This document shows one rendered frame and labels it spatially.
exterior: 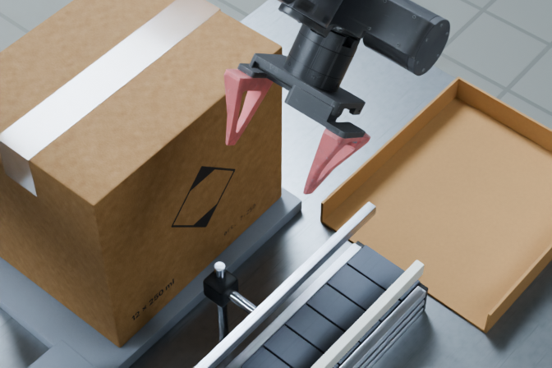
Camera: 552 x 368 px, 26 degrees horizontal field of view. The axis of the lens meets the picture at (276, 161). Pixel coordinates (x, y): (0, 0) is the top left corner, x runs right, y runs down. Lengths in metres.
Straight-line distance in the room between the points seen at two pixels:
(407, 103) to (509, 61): 1.30
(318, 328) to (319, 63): 0.40
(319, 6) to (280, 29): 0.76
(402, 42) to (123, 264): 0.44
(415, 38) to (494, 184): 0.58
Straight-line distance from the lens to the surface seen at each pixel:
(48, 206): 1.30
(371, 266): 1.45
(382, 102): 1.70
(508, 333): 1.48
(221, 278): 1.32
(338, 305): 1.42
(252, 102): 1.19
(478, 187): 1.61
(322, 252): 1.36
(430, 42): 1.08
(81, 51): 1.36
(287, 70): 1.12
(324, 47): 1.11
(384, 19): 1.07
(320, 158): 1.11
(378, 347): 1.41
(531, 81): 2.95
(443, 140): 1.65
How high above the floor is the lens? 2.06
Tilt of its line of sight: 49 degrees down
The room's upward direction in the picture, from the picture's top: straight up
